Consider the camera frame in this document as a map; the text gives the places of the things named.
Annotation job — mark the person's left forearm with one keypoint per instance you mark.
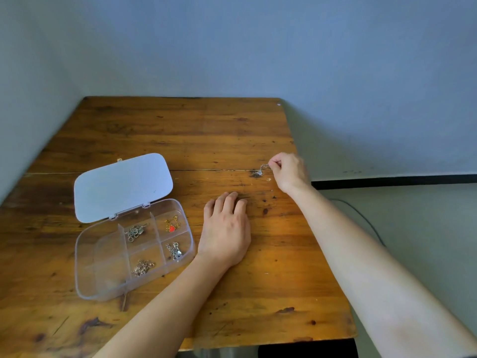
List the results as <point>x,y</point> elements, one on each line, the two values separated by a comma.
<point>167,313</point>

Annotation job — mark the person's left little finger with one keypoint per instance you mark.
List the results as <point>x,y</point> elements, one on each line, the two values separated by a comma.
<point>209,209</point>

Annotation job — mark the person's left middle finger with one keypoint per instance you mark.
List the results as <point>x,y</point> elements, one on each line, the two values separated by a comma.
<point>230,203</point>

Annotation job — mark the person's right hand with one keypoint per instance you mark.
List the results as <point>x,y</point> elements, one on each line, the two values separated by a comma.
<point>292,173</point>

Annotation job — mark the person's right thumb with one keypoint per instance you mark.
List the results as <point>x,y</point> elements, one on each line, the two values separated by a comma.
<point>275,170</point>

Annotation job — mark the person's left hand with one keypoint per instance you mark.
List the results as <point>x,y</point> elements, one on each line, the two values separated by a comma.
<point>225,234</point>

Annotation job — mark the person's right forearm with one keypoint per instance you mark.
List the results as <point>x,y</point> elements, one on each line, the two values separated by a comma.
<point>354,264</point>

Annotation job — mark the clear plastic organizer box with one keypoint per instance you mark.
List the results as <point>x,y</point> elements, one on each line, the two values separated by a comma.
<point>123,219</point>

